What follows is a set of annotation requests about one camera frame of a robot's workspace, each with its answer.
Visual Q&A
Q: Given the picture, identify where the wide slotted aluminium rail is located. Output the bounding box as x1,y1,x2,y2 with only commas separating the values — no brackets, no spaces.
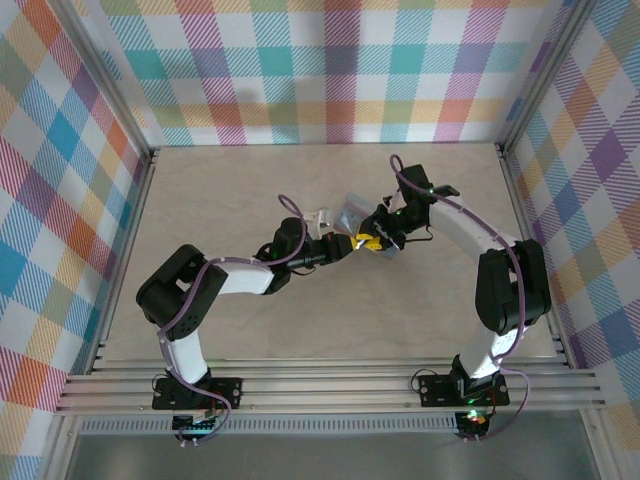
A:
53,356,607,417

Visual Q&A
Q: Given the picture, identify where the small red-lit circuit board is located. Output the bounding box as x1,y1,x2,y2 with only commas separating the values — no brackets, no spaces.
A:
456,409,491,438

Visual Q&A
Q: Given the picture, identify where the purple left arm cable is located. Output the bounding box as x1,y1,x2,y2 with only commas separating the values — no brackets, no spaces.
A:
155,193,309,448

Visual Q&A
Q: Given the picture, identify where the grey slotted cable duct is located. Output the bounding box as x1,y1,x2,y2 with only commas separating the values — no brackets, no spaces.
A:
78,416,460,436

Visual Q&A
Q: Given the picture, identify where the small green-lit circuit board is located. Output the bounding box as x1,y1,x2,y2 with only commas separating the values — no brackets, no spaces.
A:
171,413,222,435

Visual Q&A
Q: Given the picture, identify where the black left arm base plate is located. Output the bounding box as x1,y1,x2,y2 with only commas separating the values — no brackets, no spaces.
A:
151,375,244,412

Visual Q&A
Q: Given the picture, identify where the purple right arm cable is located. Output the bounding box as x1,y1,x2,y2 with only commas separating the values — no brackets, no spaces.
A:
388,153,532,444

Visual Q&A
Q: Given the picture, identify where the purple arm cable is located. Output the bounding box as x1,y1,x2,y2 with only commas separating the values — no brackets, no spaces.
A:
388,153,532,444
155,193,309,448

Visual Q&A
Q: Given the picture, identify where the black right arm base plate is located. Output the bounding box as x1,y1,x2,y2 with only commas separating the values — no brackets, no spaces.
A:
416,372,511,409

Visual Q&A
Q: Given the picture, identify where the aluminium frame post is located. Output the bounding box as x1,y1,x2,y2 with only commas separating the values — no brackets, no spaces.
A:
47,0,162,167
496,0,600,157

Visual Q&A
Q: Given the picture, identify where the aluminium side rail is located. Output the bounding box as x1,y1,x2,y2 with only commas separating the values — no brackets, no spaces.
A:
497,143,572,370
87,149,162,376

